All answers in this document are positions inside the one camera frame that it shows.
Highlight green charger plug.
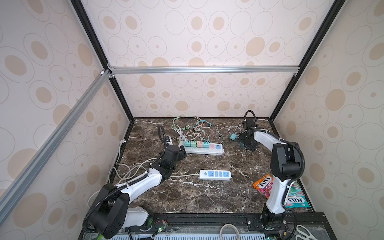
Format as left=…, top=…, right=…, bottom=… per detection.
left=190, top=141, right=198, bottom=148

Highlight long white power strip pastel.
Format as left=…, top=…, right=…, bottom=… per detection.
left=179, top=141, right=224, bottom=156

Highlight short white power strip blue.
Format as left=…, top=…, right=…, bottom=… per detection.
left=199, top=170, right=232, bottom=181

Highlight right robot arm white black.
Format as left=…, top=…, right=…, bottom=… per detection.
left=238, top=118, right=305, bottom=216

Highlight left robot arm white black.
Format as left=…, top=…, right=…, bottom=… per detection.
left=82, top=145, right=187, bottom=239

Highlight orange Fox's candy bag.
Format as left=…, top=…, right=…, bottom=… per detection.
left=253, top=174, right=274, bottom=199

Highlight green Fox's candy bag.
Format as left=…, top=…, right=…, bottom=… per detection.
left=285, top=182, right=310, bottom=208

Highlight white scissors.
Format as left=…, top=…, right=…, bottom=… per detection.
left=295, top=225, right=317, bottom=240

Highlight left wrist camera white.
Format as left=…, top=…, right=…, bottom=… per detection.
left=166, top=136, right=173, bottom=146

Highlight white usb cable bundle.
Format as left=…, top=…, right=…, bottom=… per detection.
left=218, top=124, right=244, bottom=140

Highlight green charging cable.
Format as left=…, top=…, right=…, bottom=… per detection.
left=172, top=116, right=193, bottom=134

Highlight teal multi-head cable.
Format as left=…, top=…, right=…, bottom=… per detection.
left=193, top=119, right=224, bottom=143

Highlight white power cord bundle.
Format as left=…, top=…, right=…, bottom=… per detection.
left=86, top=139, right=200, bottom=210

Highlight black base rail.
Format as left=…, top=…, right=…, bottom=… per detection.
left=78, top=212, right=337, bottom=240

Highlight silver aluminium rail horizontal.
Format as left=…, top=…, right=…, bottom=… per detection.
left=111, top=66, right=300, bottom=74

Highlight grey looped cable front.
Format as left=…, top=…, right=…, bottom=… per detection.
left=219, top=223, right=241, bottom=240

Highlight silver aluminium rail diagonal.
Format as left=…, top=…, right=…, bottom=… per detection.
left=1, top=70, right=111, bottom=224

